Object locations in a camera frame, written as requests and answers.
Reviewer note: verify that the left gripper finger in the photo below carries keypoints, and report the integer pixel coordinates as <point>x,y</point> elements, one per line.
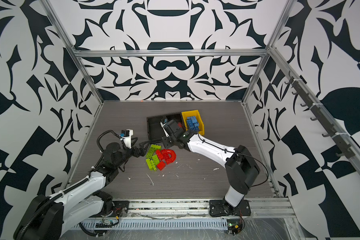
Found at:
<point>143,146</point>
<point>139,152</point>

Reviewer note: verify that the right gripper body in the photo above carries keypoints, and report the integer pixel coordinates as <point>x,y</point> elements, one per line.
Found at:
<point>169,141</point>

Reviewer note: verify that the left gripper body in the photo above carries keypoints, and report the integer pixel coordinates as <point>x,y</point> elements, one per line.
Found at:
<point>125,154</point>

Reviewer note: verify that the green brick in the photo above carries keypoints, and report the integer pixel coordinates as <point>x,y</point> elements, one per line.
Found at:
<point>156,147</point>
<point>155,161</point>
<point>151,164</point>
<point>150,153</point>

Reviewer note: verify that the blue brick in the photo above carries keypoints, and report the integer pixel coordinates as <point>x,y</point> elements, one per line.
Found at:
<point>190,124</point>
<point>195,123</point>

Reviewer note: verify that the red long brick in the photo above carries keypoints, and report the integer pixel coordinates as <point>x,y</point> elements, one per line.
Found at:
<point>165,155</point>

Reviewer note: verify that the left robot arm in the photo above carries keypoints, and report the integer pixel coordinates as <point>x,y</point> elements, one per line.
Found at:
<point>49,217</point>

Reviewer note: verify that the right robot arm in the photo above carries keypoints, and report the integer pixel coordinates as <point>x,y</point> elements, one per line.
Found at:
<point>241,168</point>

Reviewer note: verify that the green brick top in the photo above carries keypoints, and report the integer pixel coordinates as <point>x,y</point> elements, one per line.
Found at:
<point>156,147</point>

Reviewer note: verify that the left black bin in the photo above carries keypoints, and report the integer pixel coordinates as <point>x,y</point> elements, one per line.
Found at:
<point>154,129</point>

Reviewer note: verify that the black bin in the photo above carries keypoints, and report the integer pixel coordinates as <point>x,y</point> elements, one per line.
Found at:
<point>154,129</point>
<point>177,117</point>

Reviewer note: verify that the right black bin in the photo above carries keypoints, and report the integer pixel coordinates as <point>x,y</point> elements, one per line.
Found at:
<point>177,117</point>

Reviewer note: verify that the yellow bin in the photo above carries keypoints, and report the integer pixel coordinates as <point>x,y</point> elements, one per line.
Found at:
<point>189,114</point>

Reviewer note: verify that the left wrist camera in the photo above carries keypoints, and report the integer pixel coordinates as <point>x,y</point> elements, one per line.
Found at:
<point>126,138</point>

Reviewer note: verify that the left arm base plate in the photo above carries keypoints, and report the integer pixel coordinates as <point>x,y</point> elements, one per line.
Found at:
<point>114,209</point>

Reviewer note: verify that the aluminium front rail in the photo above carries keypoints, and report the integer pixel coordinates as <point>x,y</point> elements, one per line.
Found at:
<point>162,209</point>

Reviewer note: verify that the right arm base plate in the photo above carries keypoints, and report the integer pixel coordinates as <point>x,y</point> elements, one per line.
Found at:
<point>221,208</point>

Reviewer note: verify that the white cable duct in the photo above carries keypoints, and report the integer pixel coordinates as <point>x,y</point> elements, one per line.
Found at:
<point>166,224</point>

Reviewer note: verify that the wall hook rail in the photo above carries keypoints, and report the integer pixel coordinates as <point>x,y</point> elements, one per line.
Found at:
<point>322,115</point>

